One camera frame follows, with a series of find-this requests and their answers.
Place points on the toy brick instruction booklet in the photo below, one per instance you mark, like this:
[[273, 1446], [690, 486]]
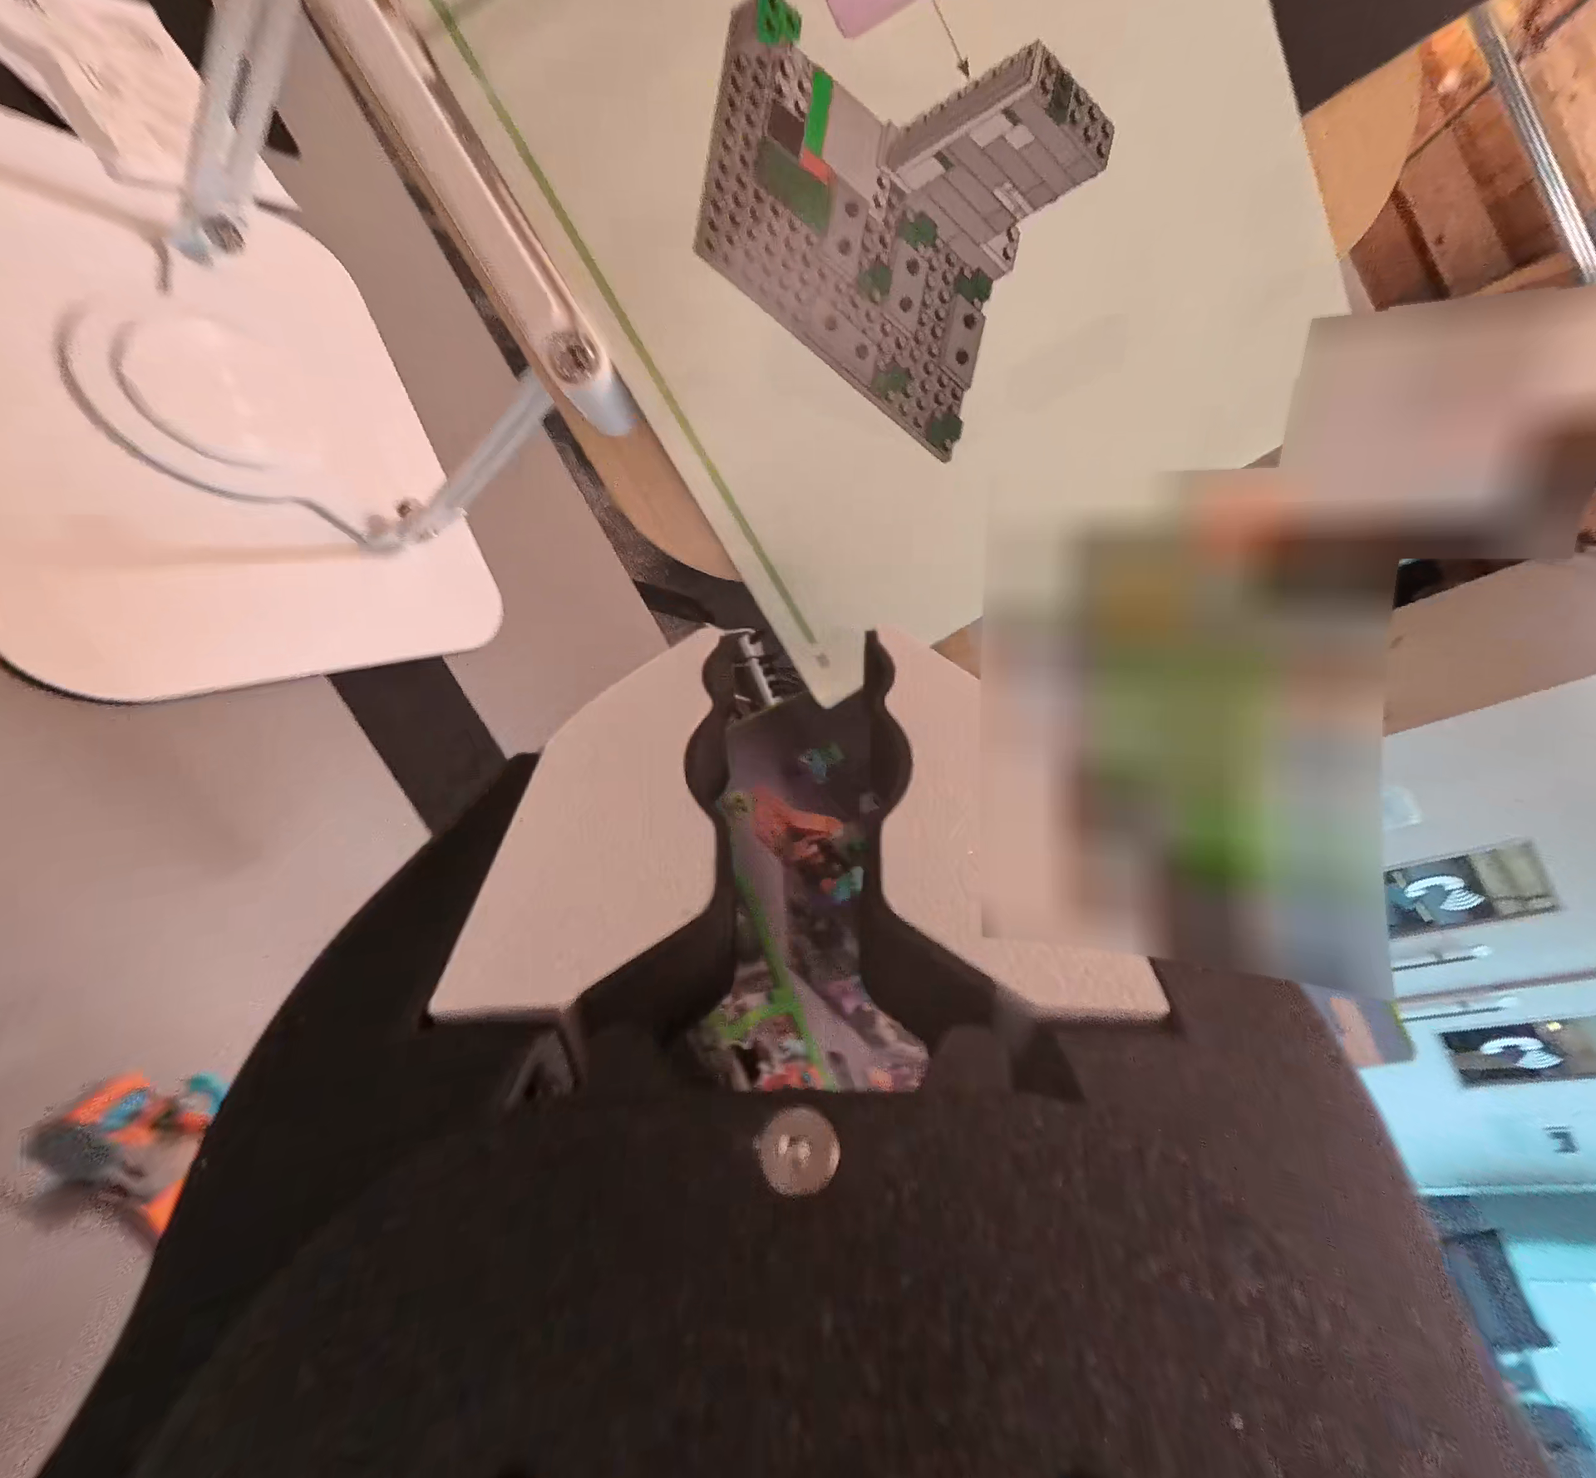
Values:
[[1123, 406]]

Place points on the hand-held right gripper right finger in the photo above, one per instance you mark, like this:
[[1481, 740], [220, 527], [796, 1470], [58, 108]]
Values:
[[942, 867]]

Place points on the white metal stand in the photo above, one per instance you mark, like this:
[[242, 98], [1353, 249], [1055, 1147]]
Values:
[[249, 605]]

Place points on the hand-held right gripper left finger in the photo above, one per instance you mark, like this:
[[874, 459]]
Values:
[[586, 867]]

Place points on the wooden plank panel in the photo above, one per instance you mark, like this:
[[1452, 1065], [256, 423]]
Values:
[[1472, 169]]

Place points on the white printed paper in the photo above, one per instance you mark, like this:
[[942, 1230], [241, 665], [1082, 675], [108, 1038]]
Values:
[[62, 45]]

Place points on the black sign with white swirl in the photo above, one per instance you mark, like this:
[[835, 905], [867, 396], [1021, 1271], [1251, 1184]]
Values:
[[1472, 893], [1515, 1055]]

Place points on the black tape strip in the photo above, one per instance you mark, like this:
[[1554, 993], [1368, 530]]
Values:
[[411, 743]]

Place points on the wooden book rest board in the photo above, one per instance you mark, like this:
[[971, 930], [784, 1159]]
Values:
[[680, 506]]

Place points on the silver page clip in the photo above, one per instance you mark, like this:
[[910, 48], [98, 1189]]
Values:
[[425, 94]]

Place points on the orange and blue toy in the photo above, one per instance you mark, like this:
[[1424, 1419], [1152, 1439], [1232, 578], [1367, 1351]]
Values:
[[118, 1130]]

